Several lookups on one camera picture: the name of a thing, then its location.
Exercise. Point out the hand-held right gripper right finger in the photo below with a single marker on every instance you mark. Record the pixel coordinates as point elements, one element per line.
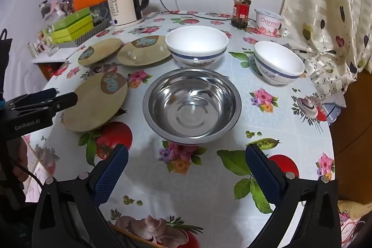
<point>264,178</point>

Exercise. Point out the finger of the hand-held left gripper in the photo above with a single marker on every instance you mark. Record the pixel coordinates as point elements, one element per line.
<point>64,101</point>
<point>35,97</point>

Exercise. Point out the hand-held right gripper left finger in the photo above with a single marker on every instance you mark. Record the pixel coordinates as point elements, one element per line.
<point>112,175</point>

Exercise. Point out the brown plate with blue emblem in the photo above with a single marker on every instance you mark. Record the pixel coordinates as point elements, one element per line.
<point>139,54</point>
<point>104,49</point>
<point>90,108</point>

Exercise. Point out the stainless steel bowl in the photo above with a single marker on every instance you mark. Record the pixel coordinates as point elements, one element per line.
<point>191,108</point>

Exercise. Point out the small white blue-striped bowl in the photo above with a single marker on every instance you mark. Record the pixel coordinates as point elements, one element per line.
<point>276,57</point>

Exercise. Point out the large white blue-striped bowl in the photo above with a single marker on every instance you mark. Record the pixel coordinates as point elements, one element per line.
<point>196,40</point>

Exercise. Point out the white board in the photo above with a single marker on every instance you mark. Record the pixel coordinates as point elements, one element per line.
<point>58,57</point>

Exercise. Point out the clear glass cups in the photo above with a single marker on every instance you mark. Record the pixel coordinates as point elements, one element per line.
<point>46,46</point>

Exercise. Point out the floral vegetable print tablecloth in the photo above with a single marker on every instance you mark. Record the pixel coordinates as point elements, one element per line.
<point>203,178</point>

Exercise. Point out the dark green box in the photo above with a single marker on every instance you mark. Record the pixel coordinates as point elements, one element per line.
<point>68,18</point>

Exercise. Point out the blue checked cloth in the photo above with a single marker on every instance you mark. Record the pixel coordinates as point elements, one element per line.
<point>334,110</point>

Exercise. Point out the wooden cabinet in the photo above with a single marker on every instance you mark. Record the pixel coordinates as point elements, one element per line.
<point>354,134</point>

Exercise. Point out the cream electric kettle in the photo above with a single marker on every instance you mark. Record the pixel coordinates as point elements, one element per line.
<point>122,4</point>

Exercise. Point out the white yogurt tub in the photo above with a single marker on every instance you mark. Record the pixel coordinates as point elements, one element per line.
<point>268,24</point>

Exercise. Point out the red-lidded chili sauce jar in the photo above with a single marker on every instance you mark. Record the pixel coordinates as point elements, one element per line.
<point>240,11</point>

